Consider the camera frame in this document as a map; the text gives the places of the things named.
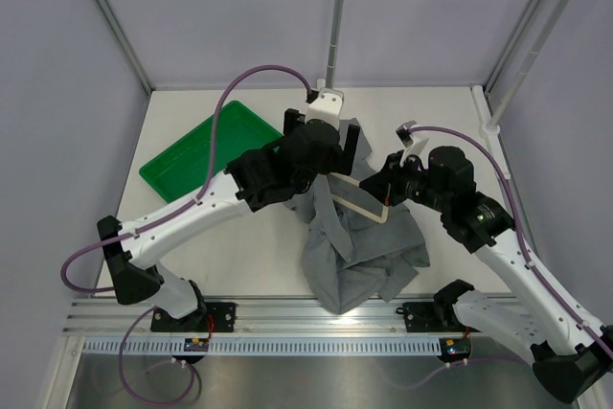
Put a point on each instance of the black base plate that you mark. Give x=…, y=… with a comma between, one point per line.
x=430, y=316
x=220, y=315

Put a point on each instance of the green plastic tray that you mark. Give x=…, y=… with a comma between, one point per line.
x=183, y=166

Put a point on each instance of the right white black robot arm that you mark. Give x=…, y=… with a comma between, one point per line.
x=568, y=348

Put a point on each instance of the aluminium frame post right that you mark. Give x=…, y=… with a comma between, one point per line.
x=527, y=16

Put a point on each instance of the metal clothes rack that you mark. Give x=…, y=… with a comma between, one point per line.
x=434, y=43

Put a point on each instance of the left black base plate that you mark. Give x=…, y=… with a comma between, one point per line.
x=220, y=315

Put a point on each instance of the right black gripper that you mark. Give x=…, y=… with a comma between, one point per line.
x=385, y=184

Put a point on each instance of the aluminium mounting rail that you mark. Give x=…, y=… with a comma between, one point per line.
x=254, y=316

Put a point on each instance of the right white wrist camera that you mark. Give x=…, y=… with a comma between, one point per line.
x=412, y=138

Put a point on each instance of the grey button-up shirt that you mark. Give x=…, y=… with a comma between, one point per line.
x=347, y=257

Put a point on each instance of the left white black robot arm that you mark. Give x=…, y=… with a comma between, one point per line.
x=260, y=177

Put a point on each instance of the aluminium frame post left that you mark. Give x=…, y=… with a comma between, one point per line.
x=113, y=24

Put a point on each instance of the white slotted cable duct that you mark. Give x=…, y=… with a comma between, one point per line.
x=269, y=346

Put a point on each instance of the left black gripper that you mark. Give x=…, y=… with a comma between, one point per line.
x=339, y=161

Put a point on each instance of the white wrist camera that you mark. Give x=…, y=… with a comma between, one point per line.
x=412, y=138
x=326, y=107

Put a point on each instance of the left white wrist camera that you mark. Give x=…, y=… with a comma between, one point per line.
x=326, y=107

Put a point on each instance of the aluminium frame post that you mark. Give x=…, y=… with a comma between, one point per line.
x=113, y=24
x=527, y=16

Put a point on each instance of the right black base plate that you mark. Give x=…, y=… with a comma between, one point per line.
x=430, y=316

